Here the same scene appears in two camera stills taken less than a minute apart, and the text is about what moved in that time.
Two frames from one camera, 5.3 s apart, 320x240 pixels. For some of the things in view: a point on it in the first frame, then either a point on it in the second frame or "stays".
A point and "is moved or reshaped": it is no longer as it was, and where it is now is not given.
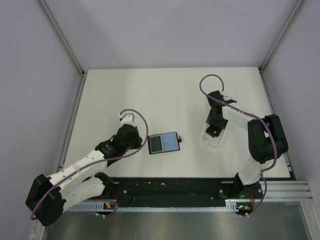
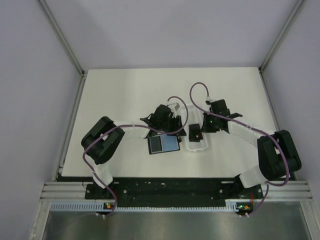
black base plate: (171, 192) stays
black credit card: (156, 144) stays
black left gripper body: (135, 143) → (170, 124)
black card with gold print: (213, 131) is moved or reshaped
